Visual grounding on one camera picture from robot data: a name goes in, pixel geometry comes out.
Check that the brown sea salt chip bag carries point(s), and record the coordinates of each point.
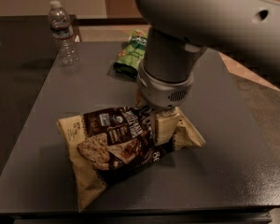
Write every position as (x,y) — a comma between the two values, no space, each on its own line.
(107,145)

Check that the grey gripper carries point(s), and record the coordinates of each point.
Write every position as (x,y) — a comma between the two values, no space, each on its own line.
(160,92)

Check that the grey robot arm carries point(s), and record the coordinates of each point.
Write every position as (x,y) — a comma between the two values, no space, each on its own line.
(182,30)

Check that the clear plastic water bottle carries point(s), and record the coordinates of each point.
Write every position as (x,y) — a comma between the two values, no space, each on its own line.
(62,31)

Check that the green chip bag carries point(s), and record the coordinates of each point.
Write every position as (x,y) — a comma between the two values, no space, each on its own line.
(130,57)

